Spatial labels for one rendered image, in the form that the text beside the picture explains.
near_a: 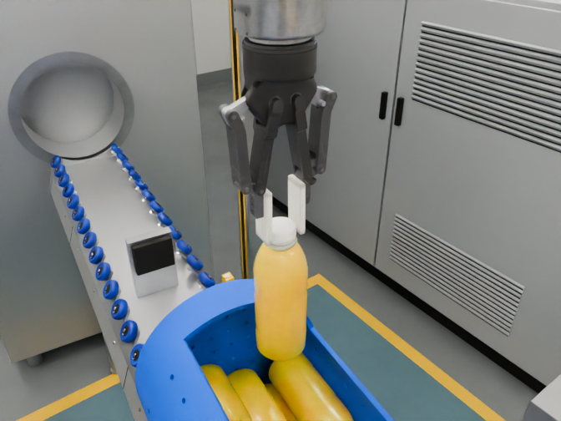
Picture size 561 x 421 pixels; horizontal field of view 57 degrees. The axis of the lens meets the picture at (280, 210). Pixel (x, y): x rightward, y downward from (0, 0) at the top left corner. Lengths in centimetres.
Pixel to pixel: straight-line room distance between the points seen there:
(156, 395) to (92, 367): 170
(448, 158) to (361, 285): 90
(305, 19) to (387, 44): 176
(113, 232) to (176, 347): 81
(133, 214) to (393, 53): 125
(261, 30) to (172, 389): 46
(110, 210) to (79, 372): 101
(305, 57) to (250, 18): 6
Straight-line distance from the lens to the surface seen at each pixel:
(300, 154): 58
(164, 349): 75
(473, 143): 206
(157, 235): 117
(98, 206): 164
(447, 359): 244
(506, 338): 233
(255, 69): 52
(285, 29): 49
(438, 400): 228
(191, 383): 69
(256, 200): 58
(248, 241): 147
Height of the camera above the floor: 173
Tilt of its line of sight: 32 degrees down
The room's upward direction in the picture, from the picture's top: straight up
